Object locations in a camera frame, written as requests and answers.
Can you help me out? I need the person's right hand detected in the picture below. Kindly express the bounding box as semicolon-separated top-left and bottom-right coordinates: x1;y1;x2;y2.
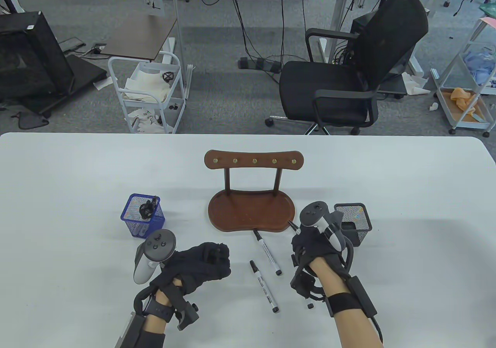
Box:
291;227;345;272

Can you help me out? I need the person's left hand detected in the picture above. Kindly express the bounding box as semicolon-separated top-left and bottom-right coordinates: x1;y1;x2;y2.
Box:
149;242;232;297

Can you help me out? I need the person's right forearm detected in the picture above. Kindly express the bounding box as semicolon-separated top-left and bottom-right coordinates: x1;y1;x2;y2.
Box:
308;257;384;348

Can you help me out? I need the grey white handheld controller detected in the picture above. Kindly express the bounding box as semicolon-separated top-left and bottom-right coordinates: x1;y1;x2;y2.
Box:
133;229;177;284
300;201;347;252

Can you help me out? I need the black mesh pen holder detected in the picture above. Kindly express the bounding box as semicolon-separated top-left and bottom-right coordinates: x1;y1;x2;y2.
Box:
333;203;373;247

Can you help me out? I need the brown wooden hook rack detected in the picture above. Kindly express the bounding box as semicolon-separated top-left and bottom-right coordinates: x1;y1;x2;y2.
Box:
204;150;305;233

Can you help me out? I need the blue mesh pen holder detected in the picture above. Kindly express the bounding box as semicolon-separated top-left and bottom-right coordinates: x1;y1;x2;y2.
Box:
121;194;166;241

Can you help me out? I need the black labelled battery box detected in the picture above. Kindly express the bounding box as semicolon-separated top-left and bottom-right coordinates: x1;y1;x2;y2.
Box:
114;312;146;348

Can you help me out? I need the white round-railed utility cart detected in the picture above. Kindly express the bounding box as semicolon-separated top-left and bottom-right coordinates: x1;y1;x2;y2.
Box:
108;52;193;134

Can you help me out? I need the black mesh office chair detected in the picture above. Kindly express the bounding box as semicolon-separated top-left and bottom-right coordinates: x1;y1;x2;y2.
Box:
265;0;430;136

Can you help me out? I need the white cloth bag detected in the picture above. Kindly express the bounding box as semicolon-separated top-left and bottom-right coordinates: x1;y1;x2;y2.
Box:
125;70;172;103

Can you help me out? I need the black power strip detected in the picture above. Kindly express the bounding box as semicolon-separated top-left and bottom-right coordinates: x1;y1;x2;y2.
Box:
238;57;282;74

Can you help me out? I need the crumpled white paper sheet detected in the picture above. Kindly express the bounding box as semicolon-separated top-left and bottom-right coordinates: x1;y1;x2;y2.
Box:
401;72;432;96

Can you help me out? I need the white cart with wooden shelves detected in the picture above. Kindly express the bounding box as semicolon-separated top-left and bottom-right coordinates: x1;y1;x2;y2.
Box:
430;17;496;137

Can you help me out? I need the orange cloth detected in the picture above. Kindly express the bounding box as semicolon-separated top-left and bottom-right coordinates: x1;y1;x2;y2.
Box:
449;88;482;117

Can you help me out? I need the black computer tower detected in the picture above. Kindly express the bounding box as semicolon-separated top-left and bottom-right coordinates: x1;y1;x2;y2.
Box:
351;13;374;67

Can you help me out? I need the brown top side table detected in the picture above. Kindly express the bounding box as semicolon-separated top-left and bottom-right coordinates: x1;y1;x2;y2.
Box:
100;14;178;61

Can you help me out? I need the blue cloth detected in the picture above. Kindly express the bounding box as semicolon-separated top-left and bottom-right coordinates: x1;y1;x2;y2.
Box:
463;50;496;88

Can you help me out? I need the black equipment case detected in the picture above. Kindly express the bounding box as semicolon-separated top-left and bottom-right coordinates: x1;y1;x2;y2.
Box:
0;11;108;119

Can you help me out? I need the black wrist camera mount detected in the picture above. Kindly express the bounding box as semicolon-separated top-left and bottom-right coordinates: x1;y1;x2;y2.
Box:
167;286;200;331
290;261;326;301

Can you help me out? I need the thick black looped cable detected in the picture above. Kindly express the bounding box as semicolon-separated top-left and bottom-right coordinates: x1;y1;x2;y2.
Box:
133;284;159;314
341;241;355;277

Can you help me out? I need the black battery cable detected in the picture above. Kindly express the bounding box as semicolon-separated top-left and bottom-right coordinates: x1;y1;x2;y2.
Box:
370;316;385;345

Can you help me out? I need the black hanging cable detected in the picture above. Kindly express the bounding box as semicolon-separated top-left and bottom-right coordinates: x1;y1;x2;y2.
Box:
277;0;307;64
227;0;258;64

